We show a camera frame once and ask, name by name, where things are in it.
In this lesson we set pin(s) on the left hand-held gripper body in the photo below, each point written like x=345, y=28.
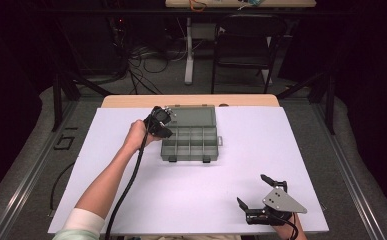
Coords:
x=159, y=120

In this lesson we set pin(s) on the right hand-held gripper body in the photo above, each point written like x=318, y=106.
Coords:
x=281, y=201

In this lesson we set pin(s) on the grey compartment organiser box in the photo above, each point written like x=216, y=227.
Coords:
x=194, y=140

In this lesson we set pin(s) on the person's left hand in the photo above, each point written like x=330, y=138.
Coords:
x=137, y=135

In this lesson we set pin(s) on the person's right hand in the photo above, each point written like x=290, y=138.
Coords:
x=287, y=232

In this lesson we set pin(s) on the white board sheet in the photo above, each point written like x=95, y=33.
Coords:
x=214, y=186

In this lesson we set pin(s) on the background desk with white legs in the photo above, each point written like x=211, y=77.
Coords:
x=189, y=60

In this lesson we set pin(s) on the black folding chair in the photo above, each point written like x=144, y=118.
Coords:
x=247, y=46

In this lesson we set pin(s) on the white and green sleeve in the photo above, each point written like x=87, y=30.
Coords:
x=81, y=225

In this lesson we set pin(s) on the blue and white desk clutter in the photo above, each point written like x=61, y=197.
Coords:
x=251, y=2

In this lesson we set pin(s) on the aluminium floor rail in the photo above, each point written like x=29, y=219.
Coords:
x=31, y=173
x=347, y=173

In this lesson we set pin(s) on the black frame strut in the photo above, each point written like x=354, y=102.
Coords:
x=329, y=100
x=61, y=96

